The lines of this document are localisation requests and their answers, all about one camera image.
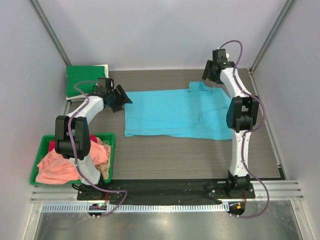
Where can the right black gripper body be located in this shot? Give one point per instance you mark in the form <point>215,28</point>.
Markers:
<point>213,77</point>

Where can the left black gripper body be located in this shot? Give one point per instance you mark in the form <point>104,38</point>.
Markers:
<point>117,101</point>

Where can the light blue t shirt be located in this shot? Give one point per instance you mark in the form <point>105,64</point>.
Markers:
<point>197,112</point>

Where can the green plastic bin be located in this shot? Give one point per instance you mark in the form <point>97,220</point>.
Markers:
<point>108,138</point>

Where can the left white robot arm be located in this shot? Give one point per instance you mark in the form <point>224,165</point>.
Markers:
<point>72,135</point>

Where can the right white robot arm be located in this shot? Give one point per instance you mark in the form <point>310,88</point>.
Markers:
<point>241,118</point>

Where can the folded cream t shirt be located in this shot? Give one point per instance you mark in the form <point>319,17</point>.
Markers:
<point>107,70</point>

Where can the folded grey blue t shirt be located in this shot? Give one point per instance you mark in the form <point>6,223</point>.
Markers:
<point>75,100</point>

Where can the folded green t shirt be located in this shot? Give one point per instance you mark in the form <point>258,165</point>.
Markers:
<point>82,77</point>

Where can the beige t shirt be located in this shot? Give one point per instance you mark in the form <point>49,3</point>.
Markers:
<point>104,168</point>

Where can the red t shirt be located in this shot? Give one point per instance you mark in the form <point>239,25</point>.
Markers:
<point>93,138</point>

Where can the salmon pink t shirt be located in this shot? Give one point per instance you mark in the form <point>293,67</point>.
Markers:
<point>53,169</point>

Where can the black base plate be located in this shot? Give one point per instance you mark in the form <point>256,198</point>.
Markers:
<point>163,192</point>

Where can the right aluminium frame post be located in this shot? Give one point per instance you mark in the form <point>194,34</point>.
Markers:
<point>283,14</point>

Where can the aluminium frame post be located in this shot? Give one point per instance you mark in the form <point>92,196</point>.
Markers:
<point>50,31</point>
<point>283,14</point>

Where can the left aluminium frame post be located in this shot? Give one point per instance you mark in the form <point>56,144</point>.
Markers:
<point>50,31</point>

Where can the white slotted cable duct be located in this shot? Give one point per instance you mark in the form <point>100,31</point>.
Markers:
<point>104,208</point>

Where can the aluminium rail front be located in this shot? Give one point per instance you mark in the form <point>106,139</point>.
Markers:
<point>279,190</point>

